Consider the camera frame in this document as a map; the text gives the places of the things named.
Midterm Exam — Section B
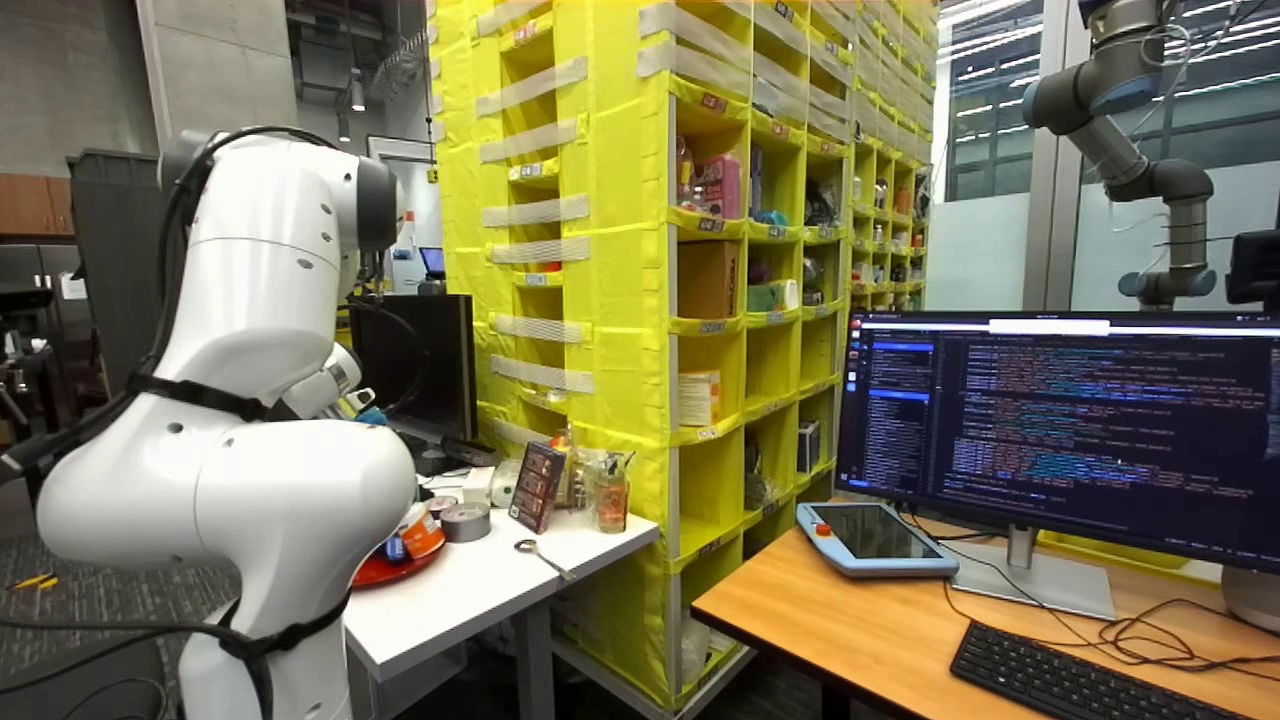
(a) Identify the red plate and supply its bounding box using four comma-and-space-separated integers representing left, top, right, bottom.
348, 513, 454, 591

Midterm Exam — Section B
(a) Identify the white carton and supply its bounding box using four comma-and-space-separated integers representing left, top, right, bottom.
677, 366, 728, 433

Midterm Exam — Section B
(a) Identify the yellow fabric shelf unit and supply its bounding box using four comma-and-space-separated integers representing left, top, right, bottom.
430, 0, 941, 714

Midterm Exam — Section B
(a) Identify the orange glass jar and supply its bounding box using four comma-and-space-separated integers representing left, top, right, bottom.
593, 453, 638, 536

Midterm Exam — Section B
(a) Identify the green box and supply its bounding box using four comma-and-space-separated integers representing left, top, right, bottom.
747, 274, 809, 316

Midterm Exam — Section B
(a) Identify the dark picture card box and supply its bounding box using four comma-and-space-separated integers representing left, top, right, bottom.
510, 438, 572, 536

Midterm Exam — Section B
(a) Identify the pink box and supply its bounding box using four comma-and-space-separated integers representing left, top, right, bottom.
694, 150, 747, 219

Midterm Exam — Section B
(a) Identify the black Dell monitor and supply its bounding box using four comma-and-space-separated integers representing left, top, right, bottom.
348, 290, 479, 464

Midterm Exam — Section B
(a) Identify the metal spoon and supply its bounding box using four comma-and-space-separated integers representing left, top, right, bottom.
514, 533, 572, 579

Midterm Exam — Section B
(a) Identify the clear water jug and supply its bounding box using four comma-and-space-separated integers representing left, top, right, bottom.
385, 240, 432, 301

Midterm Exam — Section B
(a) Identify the blue teach pendant tablet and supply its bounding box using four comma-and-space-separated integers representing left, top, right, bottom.
794, 495, 965, 584

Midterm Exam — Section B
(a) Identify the monitor showing code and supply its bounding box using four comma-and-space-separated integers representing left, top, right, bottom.
835, 306, 1280, 623

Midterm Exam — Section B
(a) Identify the black desk keyboard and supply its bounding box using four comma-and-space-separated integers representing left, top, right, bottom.
948, 619, 1252, 720

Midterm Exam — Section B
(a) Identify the grey metal cabinet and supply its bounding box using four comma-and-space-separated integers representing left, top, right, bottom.
64, 146, 184, 395

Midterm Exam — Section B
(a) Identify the black mounted device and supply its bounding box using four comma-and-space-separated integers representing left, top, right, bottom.
1225, 222, 1280, 316

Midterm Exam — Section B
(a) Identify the grey duct tape roll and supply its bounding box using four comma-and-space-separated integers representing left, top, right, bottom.
436, 495, 498, 548

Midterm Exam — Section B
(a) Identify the black desk cable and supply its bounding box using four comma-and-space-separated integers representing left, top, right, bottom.
932, 525, 1280, 675

